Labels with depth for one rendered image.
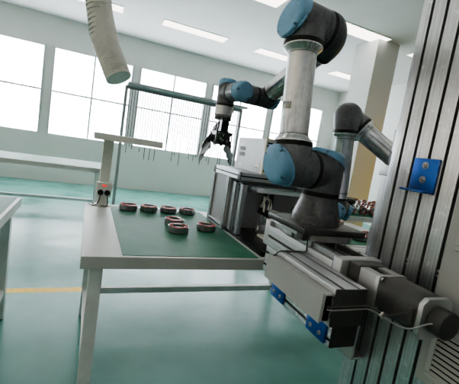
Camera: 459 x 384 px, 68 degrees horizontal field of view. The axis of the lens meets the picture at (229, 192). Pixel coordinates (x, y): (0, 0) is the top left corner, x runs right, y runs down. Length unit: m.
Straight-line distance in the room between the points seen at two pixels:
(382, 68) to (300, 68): 5.20
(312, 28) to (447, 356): 0.87
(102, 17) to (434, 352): 2.33
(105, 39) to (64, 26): 5.81
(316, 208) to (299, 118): 0.27
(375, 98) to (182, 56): 4.41
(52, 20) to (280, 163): 7.55
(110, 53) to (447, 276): 2.10
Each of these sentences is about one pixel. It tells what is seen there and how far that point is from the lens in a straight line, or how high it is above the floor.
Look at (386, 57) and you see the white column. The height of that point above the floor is 3.05.
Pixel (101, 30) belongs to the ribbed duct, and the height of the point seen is 1.83.
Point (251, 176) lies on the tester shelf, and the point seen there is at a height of 1.10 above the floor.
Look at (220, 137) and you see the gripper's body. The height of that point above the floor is 1.27.
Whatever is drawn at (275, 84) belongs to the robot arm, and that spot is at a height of 1.49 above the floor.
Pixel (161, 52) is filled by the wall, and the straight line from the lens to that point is 8.29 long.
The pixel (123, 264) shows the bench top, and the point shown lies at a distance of 1.41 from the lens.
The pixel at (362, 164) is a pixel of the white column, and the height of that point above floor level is 1.34.
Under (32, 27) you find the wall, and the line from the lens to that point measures 8.25.
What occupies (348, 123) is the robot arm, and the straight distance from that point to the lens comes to 1.43.
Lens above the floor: 1.22
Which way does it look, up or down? 7 degrees down
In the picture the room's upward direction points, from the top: 9 degrees clockwise
